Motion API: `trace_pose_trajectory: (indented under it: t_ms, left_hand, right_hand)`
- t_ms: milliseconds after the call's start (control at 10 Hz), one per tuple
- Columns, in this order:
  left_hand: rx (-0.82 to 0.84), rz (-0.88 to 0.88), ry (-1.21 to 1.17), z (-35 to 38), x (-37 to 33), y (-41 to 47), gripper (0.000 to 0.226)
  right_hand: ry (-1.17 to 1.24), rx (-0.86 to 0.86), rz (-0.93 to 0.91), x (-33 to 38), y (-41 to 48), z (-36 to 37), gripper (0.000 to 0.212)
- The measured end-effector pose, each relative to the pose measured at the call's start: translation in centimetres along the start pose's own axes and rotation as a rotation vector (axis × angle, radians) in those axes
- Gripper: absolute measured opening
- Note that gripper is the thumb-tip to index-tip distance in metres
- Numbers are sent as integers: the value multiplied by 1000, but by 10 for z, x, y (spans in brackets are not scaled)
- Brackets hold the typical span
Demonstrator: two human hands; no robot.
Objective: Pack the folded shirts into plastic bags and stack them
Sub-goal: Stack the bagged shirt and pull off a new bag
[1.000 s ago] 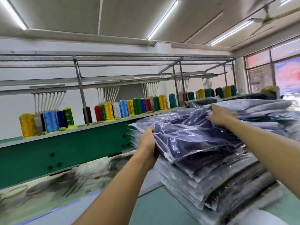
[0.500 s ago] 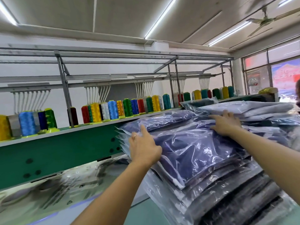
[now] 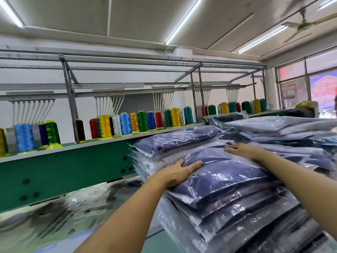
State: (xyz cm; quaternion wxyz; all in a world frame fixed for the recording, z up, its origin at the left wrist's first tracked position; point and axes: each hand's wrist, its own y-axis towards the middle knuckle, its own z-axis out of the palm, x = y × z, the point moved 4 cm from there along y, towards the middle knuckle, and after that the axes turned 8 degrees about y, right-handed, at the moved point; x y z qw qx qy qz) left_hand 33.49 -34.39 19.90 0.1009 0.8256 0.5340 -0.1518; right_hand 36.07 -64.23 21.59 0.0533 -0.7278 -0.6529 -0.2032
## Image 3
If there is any person's left hand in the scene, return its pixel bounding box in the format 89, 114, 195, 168
153, 159, 204, 189

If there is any person's right hand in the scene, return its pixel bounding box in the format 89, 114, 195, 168
224, 143, 268, 162

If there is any navy blue shirt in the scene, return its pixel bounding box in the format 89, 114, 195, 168
171, 147, 269, 201

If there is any stack of bagged garments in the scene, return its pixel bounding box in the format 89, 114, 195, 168
129, 114, 337, 253

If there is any single clear plastic bag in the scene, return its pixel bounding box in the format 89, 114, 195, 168
166, 145, 280, 210

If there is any person's left forearm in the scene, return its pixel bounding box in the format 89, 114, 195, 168
74, 179, 168, 253

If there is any person's right forearm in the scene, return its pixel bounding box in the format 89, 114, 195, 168
255, 150, 337, 240

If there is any row of coloured thread spools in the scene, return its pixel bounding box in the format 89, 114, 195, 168
0, 97, 269, 157

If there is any black machine head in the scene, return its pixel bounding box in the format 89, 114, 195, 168
295, 100, 320, 118

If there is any window with red poster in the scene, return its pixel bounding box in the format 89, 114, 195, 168
276, 47, 337, 119

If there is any ceiling light tube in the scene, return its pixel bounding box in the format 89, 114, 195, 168
0, 0, 25, 28
237, 25, 288, 55
164, 0, 203, 46

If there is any green machine beam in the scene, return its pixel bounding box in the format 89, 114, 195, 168
0, 108, 317, 213

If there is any grey metal thread rack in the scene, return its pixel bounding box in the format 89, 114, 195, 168
0, 47, 269, 145

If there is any ceiling fan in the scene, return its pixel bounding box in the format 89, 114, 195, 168
282, 8, 337, 44

